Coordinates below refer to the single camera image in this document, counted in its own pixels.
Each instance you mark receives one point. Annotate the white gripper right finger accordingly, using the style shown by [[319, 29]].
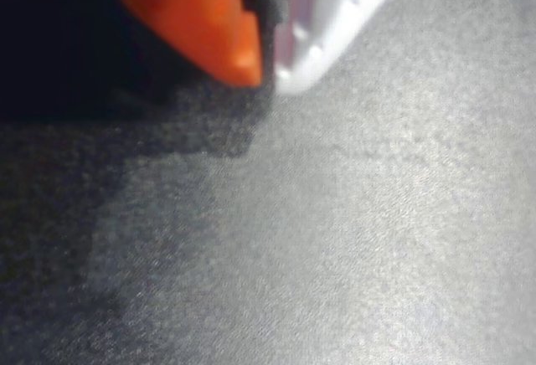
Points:
[[335, 13]]

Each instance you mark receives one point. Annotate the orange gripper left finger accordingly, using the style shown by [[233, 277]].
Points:
[[201, 17]]

